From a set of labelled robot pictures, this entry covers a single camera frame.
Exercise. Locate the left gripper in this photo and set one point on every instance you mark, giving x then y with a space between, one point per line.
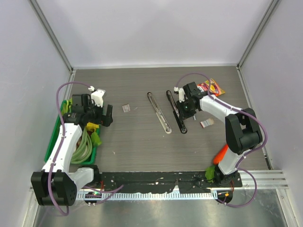
104 119

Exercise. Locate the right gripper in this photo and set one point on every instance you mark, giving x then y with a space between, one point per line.
183 114

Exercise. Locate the red white staple box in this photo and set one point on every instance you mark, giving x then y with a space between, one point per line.
126 108

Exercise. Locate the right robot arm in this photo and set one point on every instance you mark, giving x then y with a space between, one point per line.
242 131

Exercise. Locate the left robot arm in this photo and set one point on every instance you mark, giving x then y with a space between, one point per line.
53 185

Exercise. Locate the yellow white toy cabbage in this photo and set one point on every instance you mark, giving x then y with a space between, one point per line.
92 127

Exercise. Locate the green toy leaf sprig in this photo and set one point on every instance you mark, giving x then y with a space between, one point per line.
95 139

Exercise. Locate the orange candy bag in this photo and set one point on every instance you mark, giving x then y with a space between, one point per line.
212 86

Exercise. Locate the green plastic tray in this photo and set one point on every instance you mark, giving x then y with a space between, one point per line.
84 153

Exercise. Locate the orange toy carrot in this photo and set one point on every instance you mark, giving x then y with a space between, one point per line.
220 155

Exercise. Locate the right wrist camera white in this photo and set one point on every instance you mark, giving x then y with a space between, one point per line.
181 94

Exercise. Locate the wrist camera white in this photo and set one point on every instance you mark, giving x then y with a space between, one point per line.
181 94
97 96

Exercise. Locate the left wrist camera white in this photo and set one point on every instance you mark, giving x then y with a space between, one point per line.
97 96

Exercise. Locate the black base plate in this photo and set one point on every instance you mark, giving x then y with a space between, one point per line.
164 182

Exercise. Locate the white slotted cable duct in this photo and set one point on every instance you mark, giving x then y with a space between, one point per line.
175 195

